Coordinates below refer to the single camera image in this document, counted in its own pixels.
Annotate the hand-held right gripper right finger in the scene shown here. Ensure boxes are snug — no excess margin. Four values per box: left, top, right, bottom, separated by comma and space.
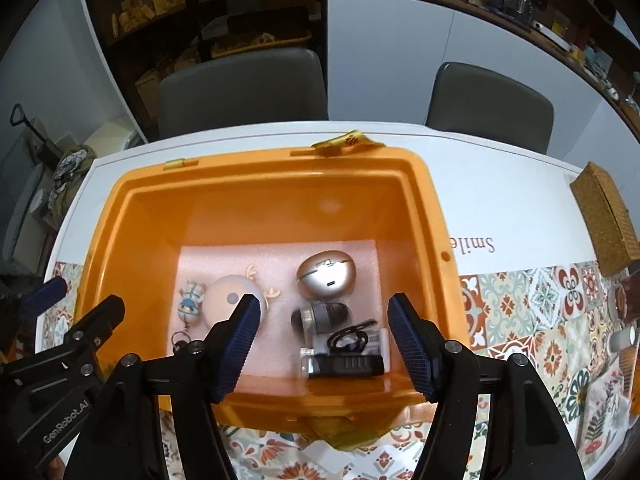
387, 294, 586, 480

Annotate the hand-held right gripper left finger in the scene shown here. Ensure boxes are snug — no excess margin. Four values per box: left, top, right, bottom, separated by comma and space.
62, 292, 262, 480

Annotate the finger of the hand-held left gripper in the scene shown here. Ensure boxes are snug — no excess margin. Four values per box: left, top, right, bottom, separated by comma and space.
65, 295, 126, 362
0, 276, 68, 319

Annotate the white battery charger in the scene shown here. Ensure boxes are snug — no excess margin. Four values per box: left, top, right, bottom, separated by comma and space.
300, 327, 391, 377

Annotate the round pink antlered toy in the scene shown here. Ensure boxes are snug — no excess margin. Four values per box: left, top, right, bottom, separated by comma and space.
205, 265, 282, 333

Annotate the small figure keychain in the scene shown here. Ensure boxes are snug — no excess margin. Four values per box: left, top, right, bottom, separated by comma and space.
171, 280, 207, 357

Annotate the black flashlight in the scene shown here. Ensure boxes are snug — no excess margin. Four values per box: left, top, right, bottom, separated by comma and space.
306, 354, 386, 380

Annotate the black cord loop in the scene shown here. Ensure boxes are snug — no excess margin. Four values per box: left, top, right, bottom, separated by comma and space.
327, 319, 377, 354

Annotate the black round gadget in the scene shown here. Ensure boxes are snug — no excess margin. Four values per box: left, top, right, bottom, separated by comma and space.
291, 301, 352, 336

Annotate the silver egg-shaped gadget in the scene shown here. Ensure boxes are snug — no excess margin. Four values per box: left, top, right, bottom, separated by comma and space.
295, 251, 359, 301

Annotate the orange plastic storage box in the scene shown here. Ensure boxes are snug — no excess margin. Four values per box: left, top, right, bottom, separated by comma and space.
75, 146, 462, 436

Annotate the wide yellow tape strip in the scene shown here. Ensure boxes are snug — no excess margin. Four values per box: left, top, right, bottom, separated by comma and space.
307, 416, 382, 451

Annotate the camouflage bag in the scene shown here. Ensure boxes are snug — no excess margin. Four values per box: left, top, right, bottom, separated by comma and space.
47, 146, 91, 211

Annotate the white card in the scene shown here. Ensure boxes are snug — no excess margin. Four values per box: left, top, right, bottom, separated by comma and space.
300, 439, 352, 472

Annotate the white cup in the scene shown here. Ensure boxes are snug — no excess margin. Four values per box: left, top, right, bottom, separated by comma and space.
609, 327, 639, 354

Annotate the yellow printed ribbon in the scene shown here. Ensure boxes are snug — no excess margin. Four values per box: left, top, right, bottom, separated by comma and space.
311, 130, 384, 154

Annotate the brown container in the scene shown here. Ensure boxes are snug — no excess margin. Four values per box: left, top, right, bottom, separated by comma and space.
611, 277, 640, 321

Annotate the cardboard box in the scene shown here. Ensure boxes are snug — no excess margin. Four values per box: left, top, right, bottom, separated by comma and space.
134, 67, 164, 117

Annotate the woven rattan box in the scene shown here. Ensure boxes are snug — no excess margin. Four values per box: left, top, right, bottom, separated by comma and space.
570, 161, 640, 277

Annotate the grey upholstered chair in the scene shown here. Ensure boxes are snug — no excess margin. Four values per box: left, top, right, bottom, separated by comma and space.
426, 62, 555, 155
157, 47, 328, 141

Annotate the yellow tray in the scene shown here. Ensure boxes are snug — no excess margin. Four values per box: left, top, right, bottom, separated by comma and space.
212, 30, 314, 59

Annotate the dark wooden shelf unit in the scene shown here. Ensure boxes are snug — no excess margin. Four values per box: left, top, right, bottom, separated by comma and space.
80, 0, 328, 142

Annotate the black handled tool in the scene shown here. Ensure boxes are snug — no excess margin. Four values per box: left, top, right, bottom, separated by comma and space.
10, 103, 51, 152

